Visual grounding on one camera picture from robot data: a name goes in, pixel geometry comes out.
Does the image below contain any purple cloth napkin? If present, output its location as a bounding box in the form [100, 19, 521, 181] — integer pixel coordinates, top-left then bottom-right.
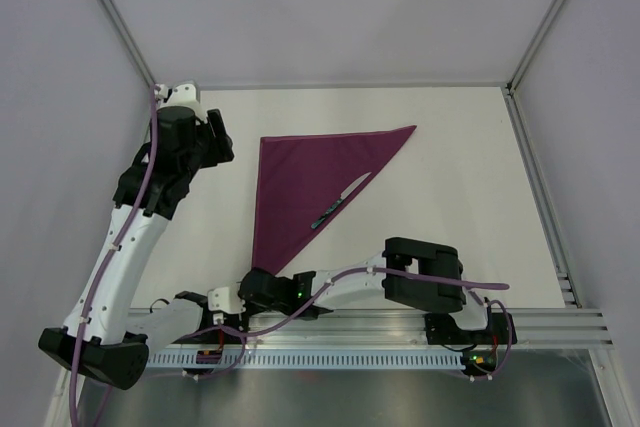
[251, 125, 416, 274]

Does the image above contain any knife with teal handle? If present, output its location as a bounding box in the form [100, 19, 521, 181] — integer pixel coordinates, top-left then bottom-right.
[310, 172, 371, 230]

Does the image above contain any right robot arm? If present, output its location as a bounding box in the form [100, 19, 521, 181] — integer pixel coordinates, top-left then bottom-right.
[238, 237, 516, 348]

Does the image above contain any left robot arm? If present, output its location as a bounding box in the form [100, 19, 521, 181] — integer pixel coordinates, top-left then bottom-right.
[38, 106, 234, 390]

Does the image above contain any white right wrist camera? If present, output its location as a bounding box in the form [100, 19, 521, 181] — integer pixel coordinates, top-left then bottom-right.
[207, 285, 246, 325]

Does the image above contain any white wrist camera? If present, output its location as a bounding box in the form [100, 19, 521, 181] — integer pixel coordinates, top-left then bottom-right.
[153, 81, 206, 122]
[207, 285, 246, 325]

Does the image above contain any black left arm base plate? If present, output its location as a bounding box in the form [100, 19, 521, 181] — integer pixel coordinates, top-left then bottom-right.
[198, 313, 249, 345]

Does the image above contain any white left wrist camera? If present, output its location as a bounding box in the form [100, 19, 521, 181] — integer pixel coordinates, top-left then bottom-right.
[153, 81, 206, 122]

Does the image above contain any white slotted cable duct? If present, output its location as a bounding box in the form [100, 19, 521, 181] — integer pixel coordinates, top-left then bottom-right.
[147, 349, 463, 371]

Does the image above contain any left aluminium frame post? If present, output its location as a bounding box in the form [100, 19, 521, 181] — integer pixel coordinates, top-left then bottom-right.
[96, 0, 156, 87]

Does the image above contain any aluminium frame post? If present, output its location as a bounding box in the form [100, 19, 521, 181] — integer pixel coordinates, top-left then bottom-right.
[96, 0, 156, 87]
[503, 0, 569, 96]

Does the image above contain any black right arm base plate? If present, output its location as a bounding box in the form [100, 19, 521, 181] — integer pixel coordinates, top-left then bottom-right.
[423, 313, 518, 346]

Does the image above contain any aluminium frame rail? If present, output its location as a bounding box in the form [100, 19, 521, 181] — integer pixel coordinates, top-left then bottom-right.
[122, 309, 615, 348]

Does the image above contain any right aluminium frame post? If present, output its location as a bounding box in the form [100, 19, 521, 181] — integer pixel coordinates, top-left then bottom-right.
[503, 0, 569, 96]

